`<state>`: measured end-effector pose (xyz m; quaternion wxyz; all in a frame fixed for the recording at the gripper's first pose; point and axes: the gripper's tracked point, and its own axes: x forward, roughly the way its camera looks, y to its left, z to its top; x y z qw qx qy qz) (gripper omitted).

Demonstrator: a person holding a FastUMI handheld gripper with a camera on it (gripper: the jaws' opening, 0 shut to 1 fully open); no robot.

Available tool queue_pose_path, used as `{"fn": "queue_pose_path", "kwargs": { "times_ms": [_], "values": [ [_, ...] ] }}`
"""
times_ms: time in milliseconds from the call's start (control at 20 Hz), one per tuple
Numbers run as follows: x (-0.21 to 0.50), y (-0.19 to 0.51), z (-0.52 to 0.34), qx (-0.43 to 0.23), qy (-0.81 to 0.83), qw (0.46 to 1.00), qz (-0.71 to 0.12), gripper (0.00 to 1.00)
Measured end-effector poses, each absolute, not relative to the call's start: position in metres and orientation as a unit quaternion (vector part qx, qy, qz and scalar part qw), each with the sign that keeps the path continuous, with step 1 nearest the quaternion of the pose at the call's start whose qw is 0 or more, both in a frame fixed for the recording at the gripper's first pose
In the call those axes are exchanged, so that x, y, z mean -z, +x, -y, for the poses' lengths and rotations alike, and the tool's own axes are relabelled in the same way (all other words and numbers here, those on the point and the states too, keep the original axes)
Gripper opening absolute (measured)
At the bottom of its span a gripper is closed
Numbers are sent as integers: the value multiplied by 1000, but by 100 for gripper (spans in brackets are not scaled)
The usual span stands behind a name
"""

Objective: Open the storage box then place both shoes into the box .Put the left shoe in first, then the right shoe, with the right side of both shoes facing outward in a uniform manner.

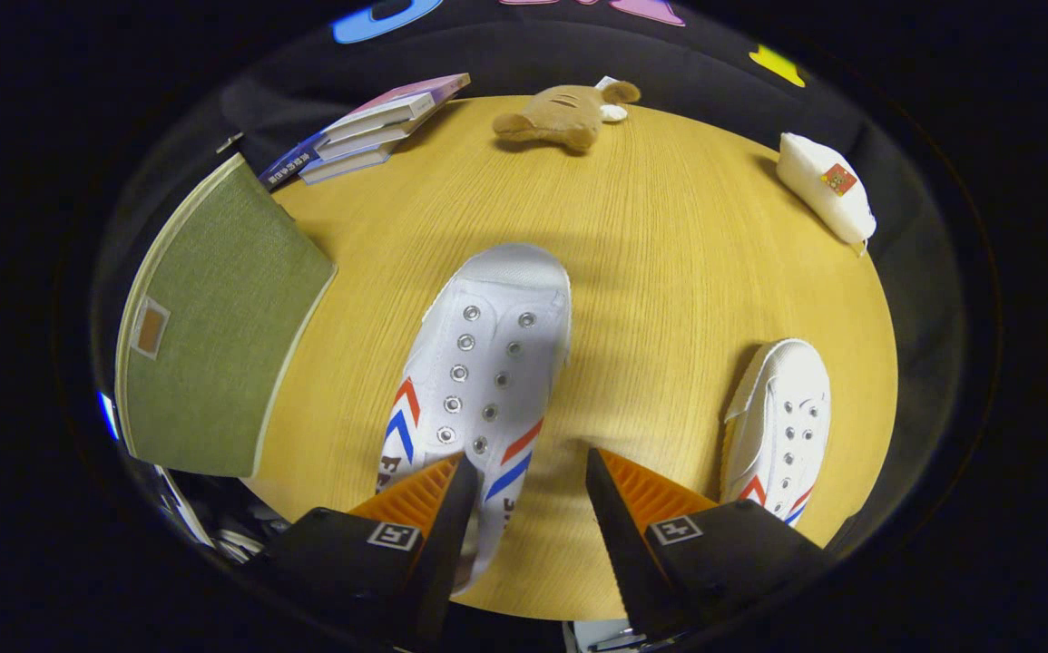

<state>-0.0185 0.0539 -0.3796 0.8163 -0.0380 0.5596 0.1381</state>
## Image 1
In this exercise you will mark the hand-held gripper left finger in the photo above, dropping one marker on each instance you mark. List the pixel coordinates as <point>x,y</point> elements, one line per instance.
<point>446,544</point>

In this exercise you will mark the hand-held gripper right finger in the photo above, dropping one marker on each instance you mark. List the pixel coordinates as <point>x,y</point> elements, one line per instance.
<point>619,544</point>

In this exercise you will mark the white striped canvas shoe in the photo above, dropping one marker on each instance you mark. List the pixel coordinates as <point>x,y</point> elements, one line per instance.
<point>487,363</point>
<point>782,408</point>

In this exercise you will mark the white book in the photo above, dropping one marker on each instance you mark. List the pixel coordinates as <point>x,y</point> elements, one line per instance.
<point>342,166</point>
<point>360,141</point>

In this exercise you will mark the white plush toy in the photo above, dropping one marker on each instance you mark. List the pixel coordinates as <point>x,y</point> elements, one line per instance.
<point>823,190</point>

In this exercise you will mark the dark blue book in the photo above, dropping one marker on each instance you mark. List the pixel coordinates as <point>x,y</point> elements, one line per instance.
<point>288,168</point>

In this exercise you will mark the brown plush toy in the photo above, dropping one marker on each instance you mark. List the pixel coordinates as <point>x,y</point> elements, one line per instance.
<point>560,118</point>

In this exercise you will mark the pink book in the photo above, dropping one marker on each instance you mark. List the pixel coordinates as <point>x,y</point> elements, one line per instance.
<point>415,91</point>

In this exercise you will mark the silver cloth clip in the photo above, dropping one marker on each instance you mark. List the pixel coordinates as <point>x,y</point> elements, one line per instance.
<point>230,142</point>

